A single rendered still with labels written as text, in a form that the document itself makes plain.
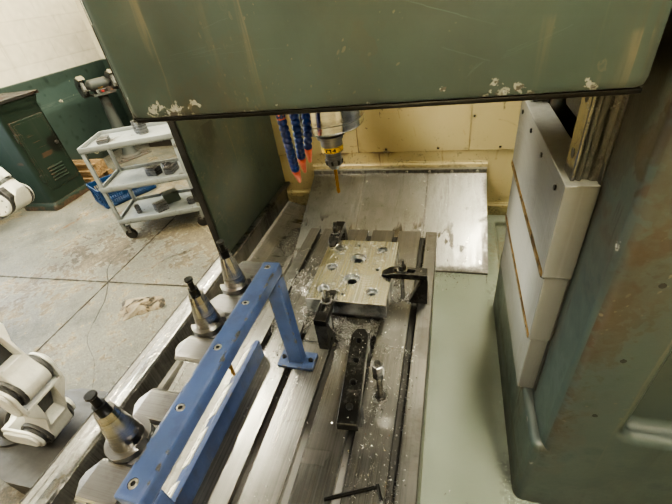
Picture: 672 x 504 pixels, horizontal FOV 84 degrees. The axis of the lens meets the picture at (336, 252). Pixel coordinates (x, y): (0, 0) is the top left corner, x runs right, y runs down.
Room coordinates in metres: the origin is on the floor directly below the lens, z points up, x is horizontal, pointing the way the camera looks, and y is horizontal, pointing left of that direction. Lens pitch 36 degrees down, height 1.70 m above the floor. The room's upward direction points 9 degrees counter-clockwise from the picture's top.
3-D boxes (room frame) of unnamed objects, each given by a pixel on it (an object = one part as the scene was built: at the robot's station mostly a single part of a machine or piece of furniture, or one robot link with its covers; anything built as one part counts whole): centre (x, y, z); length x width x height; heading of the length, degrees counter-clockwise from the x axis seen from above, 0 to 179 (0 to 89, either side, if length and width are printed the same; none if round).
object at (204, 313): (0.50, 0.25, 1.26); 0.04 x 0.04 x 0.07
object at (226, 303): (0.56, 0.24, 1.21); 0.07 x 0.05 x 0.01; 70
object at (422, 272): (0.81, -0.18, 0.97); 0.13 x 0.03 x 0.15; 70
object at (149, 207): (3.28, 1.48, 0.48); 0.87 x 0.46 x 0.96; 92
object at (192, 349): (0.45, 0.27, 1.21); 0.07 x 0.05 x 0.01; 70
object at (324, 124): (0.83, -0.03, 1.50); 0.16 x 0.16 x 0.12
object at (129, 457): (0.30, 0.33, 1.21); 0.06 x 0.06 x 0.03
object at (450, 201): (1.46, -0.25, 0.75); 0.89 x 0.67 x 0.26; 70
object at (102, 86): (5.56, 2.76, 0.57); 0.47 x 0.37 x 1.14; 132
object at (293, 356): (0.64, 0.15, 1.05); 0.10 x 0.05 x 0.30; 70
